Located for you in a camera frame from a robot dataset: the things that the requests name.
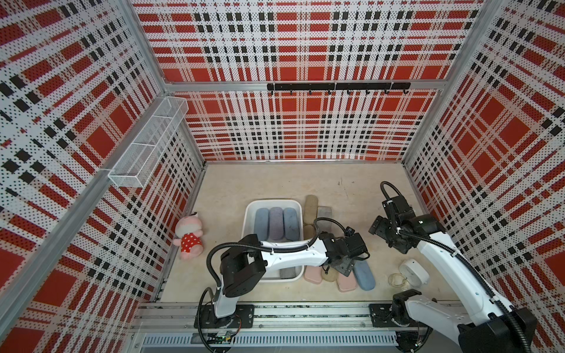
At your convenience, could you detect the pink case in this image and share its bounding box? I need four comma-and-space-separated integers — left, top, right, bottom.
304, 266, 323, 285
337, 272, 358, 293

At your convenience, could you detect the tan case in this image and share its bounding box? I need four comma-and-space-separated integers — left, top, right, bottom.
321, 268, 339, 282

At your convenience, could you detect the light blue case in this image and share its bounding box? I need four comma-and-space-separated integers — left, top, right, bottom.
283, 207, 300, 241

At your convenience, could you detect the white round device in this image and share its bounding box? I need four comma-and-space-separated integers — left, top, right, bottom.
399, 259, 430, 288

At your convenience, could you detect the purple fabric glasses case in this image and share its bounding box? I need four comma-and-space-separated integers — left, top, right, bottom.
269, 207, 285, 241

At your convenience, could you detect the pink plush toy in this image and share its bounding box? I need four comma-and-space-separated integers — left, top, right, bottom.
173, 213, 204, 260

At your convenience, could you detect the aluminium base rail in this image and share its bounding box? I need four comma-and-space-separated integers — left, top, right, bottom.
132, 302, 442, 349

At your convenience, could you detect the pink case right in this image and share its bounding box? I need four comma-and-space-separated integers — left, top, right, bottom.
337, 272, 358, 293

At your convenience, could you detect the white plastic storage tray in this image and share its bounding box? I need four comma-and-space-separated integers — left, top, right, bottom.
240, 199, 305, 283

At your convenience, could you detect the pink case left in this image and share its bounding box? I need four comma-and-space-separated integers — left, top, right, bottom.
304, 266, 323, 285

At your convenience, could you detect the beige case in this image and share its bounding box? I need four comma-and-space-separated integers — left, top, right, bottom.
303, 195, 319, 225
303, 224, 316, 240

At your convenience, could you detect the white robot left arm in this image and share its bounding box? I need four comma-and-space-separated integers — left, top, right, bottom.
195, 217, 370, 352

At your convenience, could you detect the beige case upper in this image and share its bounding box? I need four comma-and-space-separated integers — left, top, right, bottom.
303, 195, 319, 225

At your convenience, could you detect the black hook rail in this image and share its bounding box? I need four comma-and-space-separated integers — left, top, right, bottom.
266, 82, 411, 93

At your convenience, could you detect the white wire mesh basket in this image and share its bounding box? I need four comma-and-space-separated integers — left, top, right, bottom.
109, 96, 188, 188

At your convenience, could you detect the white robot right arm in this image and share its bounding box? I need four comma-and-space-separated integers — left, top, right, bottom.
369, 193, 538, 352

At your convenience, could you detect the beige case lower left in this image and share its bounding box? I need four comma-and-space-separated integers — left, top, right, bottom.
303, 224, 316, 240

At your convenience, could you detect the grey fabric glasses case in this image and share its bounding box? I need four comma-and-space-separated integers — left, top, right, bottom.
280, 266, 297, 279

